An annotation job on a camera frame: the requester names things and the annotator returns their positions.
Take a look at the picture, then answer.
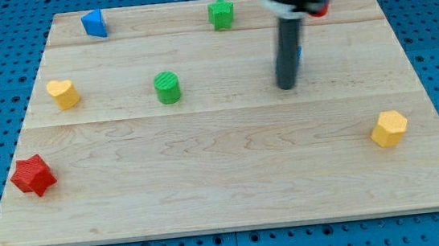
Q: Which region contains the red star block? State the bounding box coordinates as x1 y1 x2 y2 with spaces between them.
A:
10 154 57 197

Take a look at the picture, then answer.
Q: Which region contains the blue block behind rod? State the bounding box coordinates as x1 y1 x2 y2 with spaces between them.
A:
297 46 302 67

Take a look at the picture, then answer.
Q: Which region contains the yellow heart block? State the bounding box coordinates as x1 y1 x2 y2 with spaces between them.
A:
47 80 80 110

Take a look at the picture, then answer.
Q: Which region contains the green cylinder block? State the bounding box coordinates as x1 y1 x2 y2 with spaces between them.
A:
154 71 181 105

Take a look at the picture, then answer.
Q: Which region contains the yellow hexagon block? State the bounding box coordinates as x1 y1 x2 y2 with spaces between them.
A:
370 110 408 148

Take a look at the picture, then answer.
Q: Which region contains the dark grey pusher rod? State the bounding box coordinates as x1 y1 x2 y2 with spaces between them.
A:
275 18 302 90

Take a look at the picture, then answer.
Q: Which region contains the wooden board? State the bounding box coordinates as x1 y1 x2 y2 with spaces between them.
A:
0 0 439 246

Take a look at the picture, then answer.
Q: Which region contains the blue triangle block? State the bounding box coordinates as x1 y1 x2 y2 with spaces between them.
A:
81 9 108 38

